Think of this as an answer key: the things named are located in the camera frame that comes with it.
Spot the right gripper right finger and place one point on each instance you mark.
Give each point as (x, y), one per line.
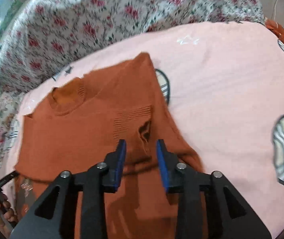
(209, 206)

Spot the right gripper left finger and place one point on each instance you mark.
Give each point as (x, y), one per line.
(53, 214)

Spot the orange knit sweater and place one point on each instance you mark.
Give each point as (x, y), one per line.
(76, 125)

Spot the person's left hand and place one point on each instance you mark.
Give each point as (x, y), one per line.
(7, 215)

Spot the pastel floral pillow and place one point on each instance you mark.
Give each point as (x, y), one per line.
(9, 106)

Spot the pink duvet with hearts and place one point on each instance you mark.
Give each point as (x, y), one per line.
(223, 84)

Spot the red floral grey quilt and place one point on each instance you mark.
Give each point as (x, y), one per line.
(47, 35)

